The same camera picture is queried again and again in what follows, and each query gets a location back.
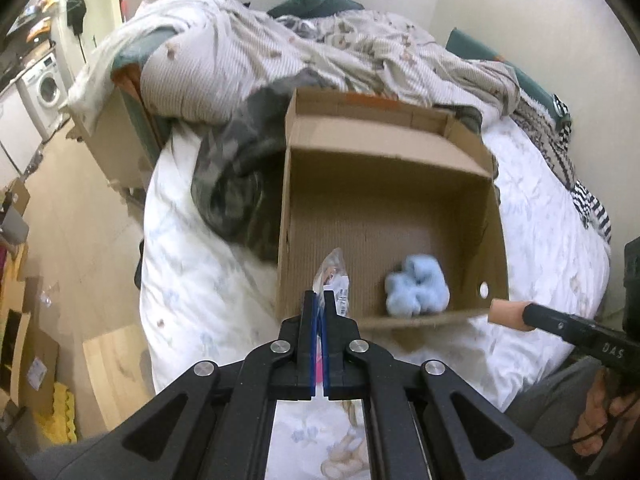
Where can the black white striped knit cloth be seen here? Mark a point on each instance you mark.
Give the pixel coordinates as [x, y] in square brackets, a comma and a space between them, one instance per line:
[565, 160]

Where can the person's right hand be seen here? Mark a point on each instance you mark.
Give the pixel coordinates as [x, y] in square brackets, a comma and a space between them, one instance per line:
[595, 410]

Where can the person's grey trouser leg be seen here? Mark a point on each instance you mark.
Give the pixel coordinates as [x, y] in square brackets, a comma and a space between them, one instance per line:
[545, 410]

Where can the light wooden board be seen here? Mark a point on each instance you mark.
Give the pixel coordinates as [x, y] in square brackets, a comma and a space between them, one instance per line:
[117, 375]

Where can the dark green pillow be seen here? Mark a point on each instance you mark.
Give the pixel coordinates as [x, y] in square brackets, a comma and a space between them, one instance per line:
[320, 1]

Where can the black white checkered cloth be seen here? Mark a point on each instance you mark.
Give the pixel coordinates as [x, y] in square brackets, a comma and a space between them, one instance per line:
[562, 110]

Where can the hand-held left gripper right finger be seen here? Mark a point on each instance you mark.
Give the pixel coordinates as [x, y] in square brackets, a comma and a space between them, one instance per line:
[328, 340]

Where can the teal pillow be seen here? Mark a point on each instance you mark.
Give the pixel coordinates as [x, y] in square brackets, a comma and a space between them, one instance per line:
[480, 50]

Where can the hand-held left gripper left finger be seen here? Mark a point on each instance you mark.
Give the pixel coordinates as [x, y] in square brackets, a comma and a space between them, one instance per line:
[310, 340]

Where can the bed with white floral sheet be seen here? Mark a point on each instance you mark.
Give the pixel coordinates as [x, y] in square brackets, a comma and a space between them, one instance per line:
[200, 280]

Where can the light blue fluffy scrunchie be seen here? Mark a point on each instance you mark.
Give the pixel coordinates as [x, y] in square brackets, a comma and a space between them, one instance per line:
[417, 285]

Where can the flattened cardboard boxes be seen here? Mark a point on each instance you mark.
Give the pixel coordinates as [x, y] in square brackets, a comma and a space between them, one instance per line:
[30, 360]

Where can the clear plastic packet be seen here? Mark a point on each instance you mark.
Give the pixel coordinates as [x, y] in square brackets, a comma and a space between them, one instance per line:
[334, 272]

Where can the beige bedside cabinet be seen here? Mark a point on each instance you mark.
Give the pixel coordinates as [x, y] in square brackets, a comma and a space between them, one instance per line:
[117, 140]

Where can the camouflage cloth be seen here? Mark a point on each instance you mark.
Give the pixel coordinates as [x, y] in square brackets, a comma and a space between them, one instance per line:
[230, 185]

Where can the brown cardboard box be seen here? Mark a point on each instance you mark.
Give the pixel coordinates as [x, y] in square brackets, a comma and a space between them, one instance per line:
[380, 210]

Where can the striped floral duvet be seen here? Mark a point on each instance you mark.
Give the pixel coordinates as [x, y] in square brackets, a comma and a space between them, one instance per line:
[240, 50]

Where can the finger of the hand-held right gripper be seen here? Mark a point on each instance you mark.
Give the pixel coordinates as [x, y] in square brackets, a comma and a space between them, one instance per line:
[565, 327]

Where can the yellow foam tray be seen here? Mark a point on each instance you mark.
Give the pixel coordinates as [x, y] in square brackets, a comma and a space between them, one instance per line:
[59, 415]

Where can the white washing machine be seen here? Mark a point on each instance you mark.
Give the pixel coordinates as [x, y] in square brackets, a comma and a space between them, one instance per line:
[46, 87]

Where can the white kitchen cabinet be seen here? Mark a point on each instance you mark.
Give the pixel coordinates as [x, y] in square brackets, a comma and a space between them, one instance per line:
[17, 135]

